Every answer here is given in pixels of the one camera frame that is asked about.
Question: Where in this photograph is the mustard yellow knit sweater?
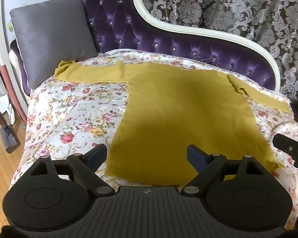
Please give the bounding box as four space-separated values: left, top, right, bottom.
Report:
54 62 289 185

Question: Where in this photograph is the red grey stick vacuum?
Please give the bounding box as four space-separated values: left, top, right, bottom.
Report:
0 64 21 154

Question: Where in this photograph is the brown silver damask curtain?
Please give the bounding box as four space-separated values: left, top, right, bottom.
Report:
143 0 298 99

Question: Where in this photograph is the grey square pillow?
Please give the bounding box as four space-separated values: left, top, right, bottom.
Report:
10 0 97 89

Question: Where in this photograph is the purple tufted headboard white frame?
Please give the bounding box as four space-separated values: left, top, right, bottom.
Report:
16 0 281 91

